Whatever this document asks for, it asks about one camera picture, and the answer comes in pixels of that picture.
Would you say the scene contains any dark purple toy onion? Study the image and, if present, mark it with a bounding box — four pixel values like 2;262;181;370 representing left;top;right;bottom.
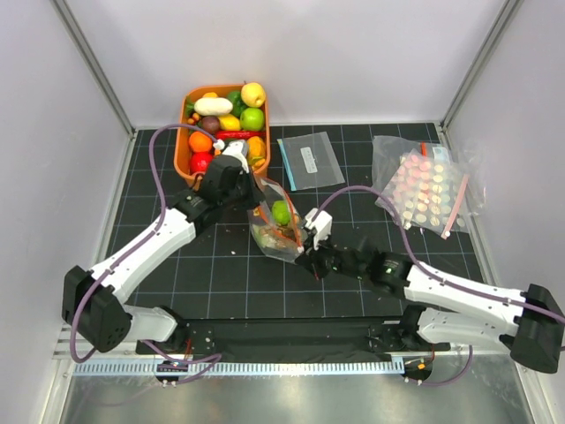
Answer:
200;116;221;135

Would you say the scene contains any aluminium frame rail front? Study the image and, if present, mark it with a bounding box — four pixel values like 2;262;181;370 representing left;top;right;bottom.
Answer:
52;330;538;376

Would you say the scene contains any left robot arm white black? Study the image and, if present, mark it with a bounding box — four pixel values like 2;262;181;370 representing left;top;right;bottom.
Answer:
62;153;261;353

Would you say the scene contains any polka dot zip bag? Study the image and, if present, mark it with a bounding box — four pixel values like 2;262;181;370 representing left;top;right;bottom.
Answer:
376;149;469;239

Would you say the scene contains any white toy radish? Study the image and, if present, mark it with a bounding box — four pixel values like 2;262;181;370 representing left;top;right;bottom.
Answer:
193;97;233;116

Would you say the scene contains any left aluminium frame post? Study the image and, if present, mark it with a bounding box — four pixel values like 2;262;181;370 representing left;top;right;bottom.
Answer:
49;0;135;138

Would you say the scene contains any orange zipper clear bag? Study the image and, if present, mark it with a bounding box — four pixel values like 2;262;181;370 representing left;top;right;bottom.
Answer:
248;176;305;263

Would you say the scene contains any clear crumpled plastic bag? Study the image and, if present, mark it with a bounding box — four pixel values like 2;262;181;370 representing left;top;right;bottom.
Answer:
372;135;486;216

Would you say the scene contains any yellow toy lemon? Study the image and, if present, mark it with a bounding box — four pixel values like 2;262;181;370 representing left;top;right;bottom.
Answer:
218;114;241;131

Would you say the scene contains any brown toy longan bunch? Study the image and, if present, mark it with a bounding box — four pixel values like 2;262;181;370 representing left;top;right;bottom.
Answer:
252;225;298;249

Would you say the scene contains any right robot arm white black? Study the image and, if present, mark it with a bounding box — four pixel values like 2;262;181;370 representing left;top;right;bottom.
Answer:
296;244;564;374

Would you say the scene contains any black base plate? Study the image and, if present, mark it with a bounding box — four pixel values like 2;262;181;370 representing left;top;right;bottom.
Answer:
152;316;450;364

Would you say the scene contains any yellow toy pear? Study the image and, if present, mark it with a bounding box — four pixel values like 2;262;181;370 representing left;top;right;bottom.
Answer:
240;82;267;108

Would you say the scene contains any red toy chili pepper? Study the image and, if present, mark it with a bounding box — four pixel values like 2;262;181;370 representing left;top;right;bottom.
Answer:
215;130;266;140

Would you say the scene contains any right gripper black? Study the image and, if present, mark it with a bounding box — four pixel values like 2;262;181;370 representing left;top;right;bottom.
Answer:
296;228;366;281

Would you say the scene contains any orange plastic basket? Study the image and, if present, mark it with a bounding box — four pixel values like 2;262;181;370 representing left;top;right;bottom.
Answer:
174;84;271;186

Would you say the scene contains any aluminium frame post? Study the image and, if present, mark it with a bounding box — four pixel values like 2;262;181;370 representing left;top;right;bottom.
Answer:
440;0;523;132
49;0;135;138

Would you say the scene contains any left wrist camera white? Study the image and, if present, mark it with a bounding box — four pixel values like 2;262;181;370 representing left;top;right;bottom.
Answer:
213;140;249;173

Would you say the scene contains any right aluminium frame post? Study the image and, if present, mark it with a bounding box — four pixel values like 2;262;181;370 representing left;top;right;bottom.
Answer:
440;0;523;132

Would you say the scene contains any blue zipper clear bag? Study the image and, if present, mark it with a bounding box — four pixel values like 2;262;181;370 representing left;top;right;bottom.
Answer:
277;132;345;191

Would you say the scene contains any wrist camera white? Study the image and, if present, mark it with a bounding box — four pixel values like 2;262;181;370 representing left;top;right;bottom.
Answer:
213;140;249;173
304;208;333;250

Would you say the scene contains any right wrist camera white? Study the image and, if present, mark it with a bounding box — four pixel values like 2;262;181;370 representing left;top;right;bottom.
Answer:
304;208;333;250

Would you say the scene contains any green toy apple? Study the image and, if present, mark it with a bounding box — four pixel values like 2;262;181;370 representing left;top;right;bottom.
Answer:
239;108;265;132

